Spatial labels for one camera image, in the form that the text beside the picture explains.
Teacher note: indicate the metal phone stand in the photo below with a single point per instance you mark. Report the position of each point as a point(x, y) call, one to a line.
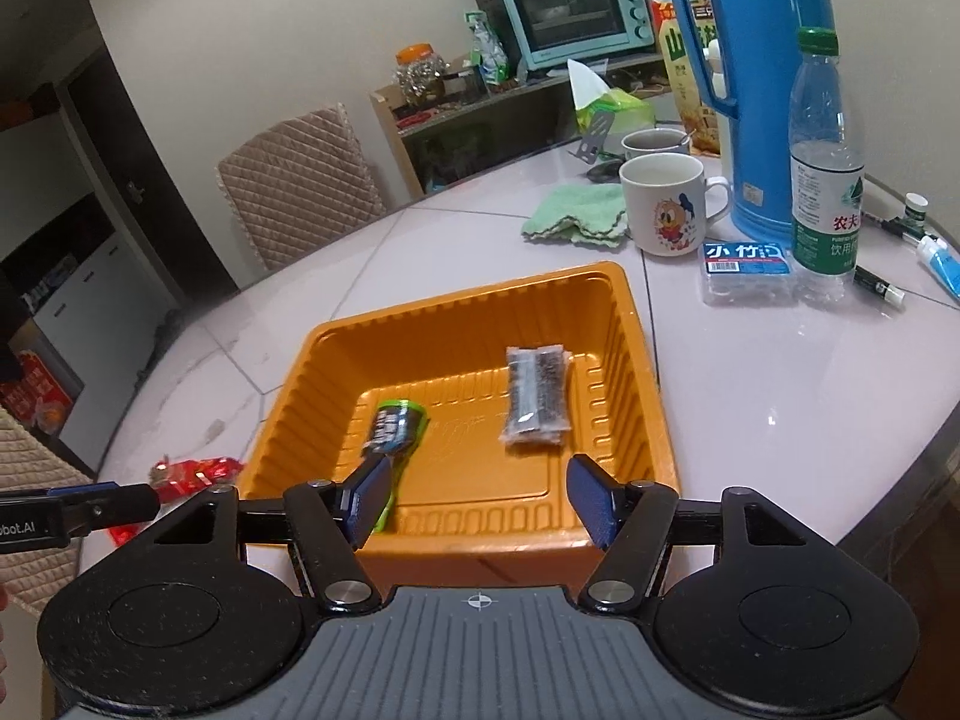
point(596, 139)

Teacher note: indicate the blue thermos jug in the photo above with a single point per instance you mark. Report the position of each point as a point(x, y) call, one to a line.
point(757, 90)

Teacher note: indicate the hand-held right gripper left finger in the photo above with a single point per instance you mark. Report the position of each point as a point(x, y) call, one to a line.
point(369, 501)

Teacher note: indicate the orange lid jar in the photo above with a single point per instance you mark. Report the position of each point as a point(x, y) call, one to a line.
point(420, 75)

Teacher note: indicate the teal toaster oven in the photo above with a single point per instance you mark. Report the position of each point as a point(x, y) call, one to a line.
point(562, 11)

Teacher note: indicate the small black object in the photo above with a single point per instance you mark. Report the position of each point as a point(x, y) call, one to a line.
point(604, 171)

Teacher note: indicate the quilted beige chair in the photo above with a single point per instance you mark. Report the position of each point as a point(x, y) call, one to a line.
point(300, 180)
point(26, 439)

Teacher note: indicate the yellow drink carton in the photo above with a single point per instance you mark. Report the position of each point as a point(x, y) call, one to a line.
point(675, 67)

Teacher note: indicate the green tissue pack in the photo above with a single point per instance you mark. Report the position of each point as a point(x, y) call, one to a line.
point(622, 109)

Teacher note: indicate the white cartoon mug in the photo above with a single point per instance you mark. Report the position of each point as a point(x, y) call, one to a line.
point(660, 217)

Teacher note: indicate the wooden shelf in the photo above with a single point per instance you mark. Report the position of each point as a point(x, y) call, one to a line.
point(480, 101)

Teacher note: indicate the green cloth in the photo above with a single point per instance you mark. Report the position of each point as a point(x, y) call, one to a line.
point(574, 210)

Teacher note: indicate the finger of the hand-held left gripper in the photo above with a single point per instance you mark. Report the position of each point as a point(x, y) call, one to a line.
point(82, 490)
point(112, 511)

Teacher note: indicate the small white bottle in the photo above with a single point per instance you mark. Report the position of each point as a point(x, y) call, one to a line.
point(915, 211)

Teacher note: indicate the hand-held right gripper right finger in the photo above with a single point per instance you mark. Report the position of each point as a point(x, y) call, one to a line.
point(591, 501)

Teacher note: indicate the red snack packet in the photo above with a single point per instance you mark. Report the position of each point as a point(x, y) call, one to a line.
point(202, 471)

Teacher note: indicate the clear water bottle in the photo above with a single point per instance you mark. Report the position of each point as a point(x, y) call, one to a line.
point(825, 240)

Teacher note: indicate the red box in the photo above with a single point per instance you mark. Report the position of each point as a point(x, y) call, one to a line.
point(37, 390)

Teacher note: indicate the green white bag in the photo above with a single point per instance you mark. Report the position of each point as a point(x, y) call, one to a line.
point(486, 49)

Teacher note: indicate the orange plastic tray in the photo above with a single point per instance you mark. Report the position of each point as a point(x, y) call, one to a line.
point(465, 420)

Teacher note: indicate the green snack packet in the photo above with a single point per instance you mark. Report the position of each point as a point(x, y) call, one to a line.
point(397, 424)

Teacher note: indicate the black marker pen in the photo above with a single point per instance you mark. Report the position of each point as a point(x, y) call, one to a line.
point(874, 281)

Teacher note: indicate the blue tube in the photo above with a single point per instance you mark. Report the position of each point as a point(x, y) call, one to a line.
point(943, 262)

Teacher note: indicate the clear toothpick box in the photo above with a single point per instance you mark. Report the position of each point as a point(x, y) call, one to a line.
point(742, 274)

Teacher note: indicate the clear dark snack packet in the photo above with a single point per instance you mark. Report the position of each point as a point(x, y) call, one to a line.
point(534, 397)

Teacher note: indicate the grey mug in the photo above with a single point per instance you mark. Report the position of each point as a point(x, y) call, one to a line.
point(645, 142)

